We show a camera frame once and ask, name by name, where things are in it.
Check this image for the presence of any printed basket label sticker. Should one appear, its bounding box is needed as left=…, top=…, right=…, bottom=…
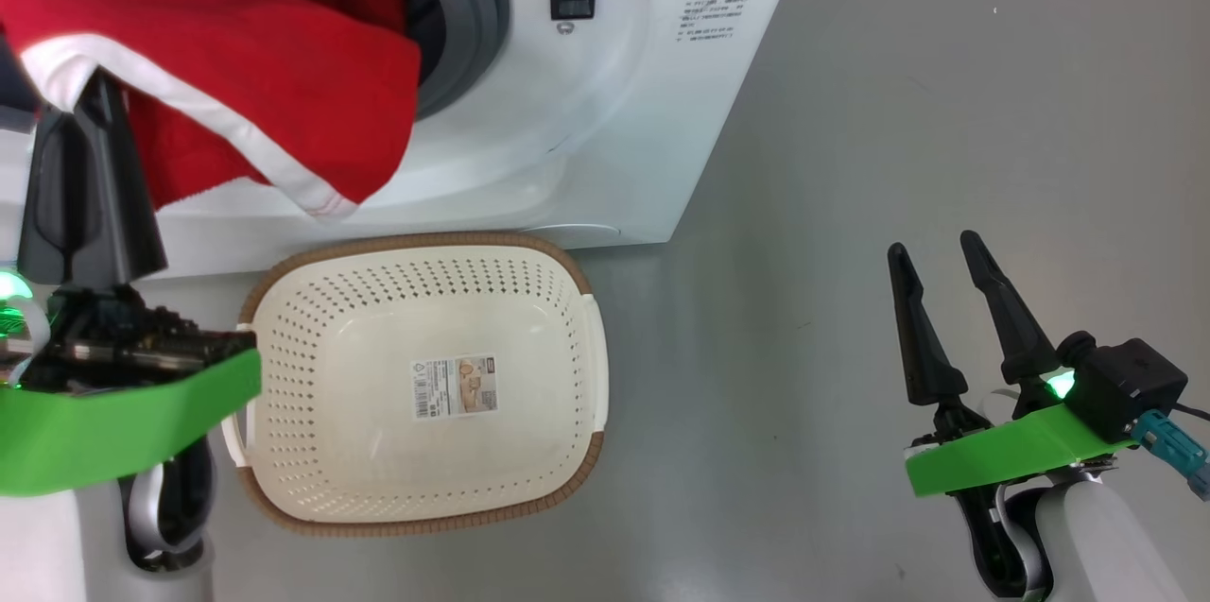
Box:
left=411, top=354, right=499, bottom=421

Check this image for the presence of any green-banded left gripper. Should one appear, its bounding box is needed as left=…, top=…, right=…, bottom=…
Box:
left=0, top=73, right=264, bottom=499

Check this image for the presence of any teal right camera connector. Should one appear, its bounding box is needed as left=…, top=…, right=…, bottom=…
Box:
left=1130, top=410, right=1210, bottom=502

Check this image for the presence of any white front-load washing machine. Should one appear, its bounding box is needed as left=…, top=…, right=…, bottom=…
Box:
left=0, top=0, right=814, bottom=282

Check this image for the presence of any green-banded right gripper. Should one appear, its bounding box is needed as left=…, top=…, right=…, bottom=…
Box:
left=886, top=230, right=1137, bottom=499

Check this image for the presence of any grey rubber door gasket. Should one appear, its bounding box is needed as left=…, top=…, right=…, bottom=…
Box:
left=326, top=0, right=511, bottom=121

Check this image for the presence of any cream perforated laundry basket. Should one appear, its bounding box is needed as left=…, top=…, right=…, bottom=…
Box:
left=222, top=232, right=611, bottom=539

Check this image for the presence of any red and white garment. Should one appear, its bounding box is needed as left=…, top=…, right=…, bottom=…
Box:
left=0, top=0, right=424, bottom=220

